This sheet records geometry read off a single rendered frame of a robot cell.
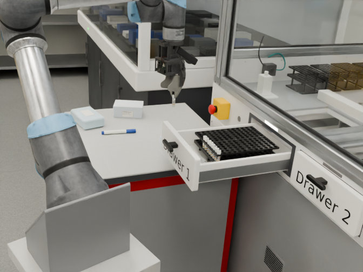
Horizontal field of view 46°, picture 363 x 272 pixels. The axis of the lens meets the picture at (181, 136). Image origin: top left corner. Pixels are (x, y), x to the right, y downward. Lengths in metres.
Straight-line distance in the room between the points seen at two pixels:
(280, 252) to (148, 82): 1.04
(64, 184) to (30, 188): 1.90
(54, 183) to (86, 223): 0.12
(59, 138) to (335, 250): 0.81
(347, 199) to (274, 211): 0.39
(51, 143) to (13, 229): 1.56
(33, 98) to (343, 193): 0.87
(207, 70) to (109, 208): 1.32
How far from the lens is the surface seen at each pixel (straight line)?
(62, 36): 5.46
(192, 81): 2.19
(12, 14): 1.28
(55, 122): 1.05
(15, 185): 2.95
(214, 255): 1.83
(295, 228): 1.45
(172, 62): 1.49
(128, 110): 1.89
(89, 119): 1.78
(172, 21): 1.47
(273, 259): 1.60
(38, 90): 1.25
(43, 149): 1.04
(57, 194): 1.01
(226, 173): 1.30
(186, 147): 1.27
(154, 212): 1.58
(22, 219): 2.62
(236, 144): 1.39
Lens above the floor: 1.49
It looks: 24 degrees down
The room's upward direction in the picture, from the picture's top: 4 degrees clockwise
